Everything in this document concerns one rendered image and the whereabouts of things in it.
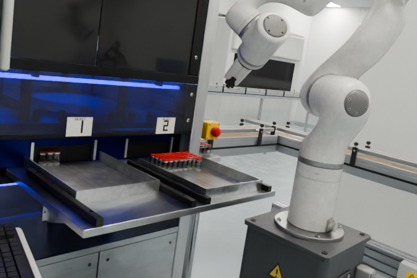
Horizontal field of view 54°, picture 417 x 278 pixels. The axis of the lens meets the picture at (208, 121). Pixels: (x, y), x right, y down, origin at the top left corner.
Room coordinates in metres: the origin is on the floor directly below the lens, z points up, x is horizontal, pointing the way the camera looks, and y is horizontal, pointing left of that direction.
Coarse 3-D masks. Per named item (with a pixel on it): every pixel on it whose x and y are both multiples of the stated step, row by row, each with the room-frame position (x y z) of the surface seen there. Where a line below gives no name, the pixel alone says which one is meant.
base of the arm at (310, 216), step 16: (304, 176) 1.05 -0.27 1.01; (320, 176) 1.03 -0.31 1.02; (336, 176) 1.04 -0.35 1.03; (304, 192) 1.04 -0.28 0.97; (320, 192) 1.03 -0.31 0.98; (336, 192) 1.05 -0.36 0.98; (304, 208) 1.04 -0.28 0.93; (320, 208) 1.03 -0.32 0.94; (288, 224) 1.06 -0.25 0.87; (304, 224) 1.04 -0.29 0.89; (320, 224) 1.03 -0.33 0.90; (336, 224) 1.04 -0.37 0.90; (320, 240) 0.99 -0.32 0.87; (336, 240) 1.01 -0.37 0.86
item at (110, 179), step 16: (96, 160) 1.38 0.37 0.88; (112, 160) 1.32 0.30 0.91; (48, 176) 1.08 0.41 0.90; (64, 176) 1.16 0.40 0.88; (80, 176) 1.18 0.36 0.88; (96, 176) 1.20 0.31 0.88; (112, 176) 1.23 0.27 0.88; (128, 176) 1.25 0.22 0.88; (144, 176) 1.20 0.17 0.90; (80, 192) 0.97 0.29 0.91; (96, 192) 1.00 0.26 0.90; (112, 192) 1.04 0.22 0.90; (128, 192) 1.08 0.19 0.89; (144, 192) 1.11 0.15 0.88
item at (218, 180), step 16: (144, 160) 1.35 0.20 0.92; (208, 160) 1.49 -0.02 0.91; (176, 176) 1.22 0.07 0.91; (192, 176) 1.35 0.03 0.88; (208, 176) 1.38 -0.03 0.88; (224, 176) 1.41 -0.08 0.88; (240, 176) 1.38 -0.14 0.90; (208, 192) 1.14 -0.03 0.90; (224, 192) 1.19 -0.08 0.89; (240, 192) 1.24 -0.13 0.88
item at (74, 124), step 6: (72, 120) 1.22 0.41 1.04; (78, 120) 1.24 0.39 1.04; (84, 120) 1.25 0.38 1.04; (90, 120) 1.26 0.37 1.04; (66, 126) 1.21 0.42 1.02; (72, 126) 1.22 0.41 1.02; (78, 126) 1.24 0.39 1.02; (84, 126) 1.25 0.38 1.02; (90, 126) 1.26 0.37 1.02; (66, 132) 1.21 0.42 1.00; (72, 132) 1.22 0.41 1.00; (78, 132) 1.24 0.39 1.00; (84, 132) 1.25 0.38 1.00; (90, 132) 1.27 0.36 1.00
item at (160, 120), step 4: (160, 120) 1.46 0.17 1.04; (172, 120) 1.50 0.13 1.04; (156, 124) 1.45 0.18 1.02; (160, 124) 1.46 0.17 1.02; (164, 124) 1.48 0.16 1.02; (168, 124) 1.49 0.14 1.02; (172, 124) 1.50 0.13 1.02; (156, 128) 1.45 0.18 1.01; (160, 128) 1.47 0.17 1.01; (164, 128) 1.48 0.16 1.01; (168, 128) 1.49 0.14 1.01; (172, 128) 1.51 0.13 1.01; (156, 132) 1.45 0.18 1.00; (160, 132) 1.47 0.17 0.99; (164, 132) 1.48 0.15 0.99; (168, 132) 1.49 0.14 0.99; (172, 132) 1.51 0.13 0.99
